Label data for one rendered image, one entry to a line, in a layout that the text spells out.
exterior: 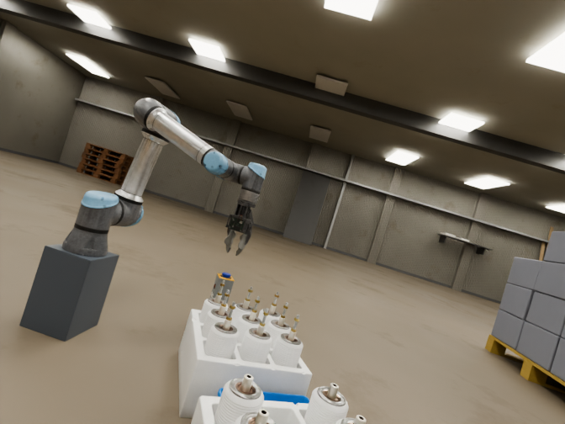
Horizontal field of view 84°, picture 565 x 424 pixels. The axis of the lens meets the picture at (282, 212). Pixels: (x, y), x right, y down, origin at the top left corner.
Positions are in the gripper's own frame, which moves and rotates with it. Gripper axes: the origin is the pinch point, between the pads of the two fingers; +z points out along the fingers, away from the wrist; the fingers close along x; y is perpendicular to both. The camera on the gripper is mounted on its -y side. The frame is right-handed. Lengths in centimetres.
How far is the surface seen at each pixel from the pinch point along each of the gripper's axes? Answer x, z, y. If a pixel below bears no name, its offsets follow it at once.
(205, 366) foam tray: 12.3, 30.2, 29.7
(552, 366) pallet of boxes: 206, 26, -148
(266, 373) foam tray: 29.0, 30.2, 19.5
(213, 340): 10.7, 24.3, 25.1
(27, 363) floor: -39, 46, 39
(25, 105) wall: -986, -105, -641
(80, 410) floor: -13, 46, 44
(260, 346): 24.4, 23.1, 18.7
